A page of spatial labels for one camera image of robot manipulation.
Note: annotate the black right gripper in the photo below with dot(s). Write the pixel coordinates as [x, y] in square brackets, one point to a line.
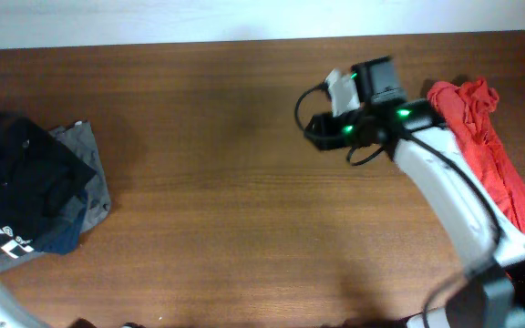
[327, 136]

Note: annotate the black polo shirt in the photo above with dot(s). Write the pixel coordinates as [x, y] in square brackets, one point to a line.
[38, 174]

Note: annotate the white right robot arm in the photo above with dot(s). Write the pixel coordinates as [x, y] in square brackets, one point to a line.
[489, 291]

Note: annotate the red crumpled garment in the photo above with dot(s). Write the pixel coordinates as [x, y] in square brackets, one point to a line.
[467, 109]

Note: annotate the navy hoodie with white letters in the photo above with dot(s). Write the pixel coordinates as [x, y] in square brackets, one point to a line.
[58, 233]

